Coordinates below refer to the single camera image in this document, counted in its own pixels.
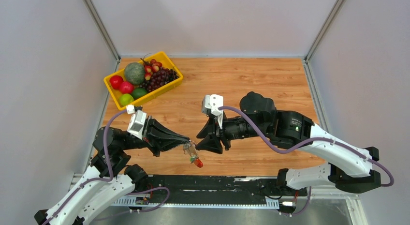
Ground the dark purple grape bunch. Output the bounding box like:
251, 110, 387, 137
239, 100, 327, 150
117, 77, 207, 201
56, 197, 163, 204
139, 69, 180, 92

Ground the key with green tag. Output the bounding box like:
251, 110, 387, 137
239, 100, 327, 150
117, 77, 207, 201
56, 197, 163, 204
190, 156, 199, 163

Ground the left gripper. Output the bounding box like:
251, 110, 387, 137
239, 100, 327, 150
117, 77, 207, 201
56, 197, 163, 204
119, 114, 190, 156

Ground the dark green lime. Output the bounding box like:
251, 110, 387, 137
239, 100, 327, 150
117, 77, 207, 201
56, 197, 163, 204
131, 88, 148, 100

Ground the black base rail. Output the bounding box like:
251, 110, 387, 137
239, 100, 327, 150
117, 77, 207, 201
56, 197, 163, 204
70, 174, 308, 210

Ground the green melon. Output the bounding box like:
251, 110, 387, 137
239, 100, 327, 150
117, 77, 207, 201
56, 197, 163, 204
124, 62, 145, 85

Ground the yellow plastic tray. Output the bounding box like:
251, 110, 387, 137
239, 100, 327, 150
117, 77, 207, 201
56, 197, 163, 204
103, 51, 183, 110

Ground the light green apple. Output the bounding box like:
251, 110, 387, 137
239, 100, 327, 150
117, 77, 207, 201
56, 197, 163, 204
118, 93, 134, 106

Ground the pink red apple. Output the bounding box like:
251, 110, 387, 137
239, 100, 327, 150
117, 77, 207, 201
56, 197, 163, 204
118, 81, 134, 94

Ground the metal key holder red handle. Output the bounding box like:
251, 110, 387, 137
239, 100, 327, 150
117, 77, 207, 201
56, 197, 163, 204
183, 140, 204, 168

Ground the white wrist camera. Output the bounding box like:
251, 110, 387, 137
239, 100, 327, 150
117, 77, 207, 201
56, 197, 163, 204
126, 105, 147, 140
202, 94, 224, 129

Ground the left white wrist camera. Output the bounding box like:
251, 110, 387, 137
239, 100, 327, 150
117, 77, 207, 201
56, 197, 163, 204
126, 105, 147, 140

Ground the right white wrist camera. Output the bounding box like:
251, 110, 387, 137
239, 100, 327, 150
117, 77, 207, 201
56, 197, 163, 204
202, 94, 224, 129

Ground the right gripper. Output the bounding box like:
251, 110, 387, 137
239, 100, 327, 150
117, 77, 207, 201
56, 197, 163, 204
195, 111, 270, 154

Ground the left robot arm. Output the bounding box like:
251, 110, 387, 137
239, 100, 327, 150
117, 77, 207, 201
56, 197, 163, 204
34, 111, 195, 225

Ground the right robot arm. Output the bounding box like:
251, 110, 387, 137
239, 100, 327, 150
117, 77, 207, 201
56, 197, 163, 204
197, 91, 381, 195

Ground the red cherries bunch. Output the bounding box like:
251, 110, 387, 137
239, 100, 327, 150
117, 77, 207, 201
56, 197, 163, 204
140, 58, 162, 81

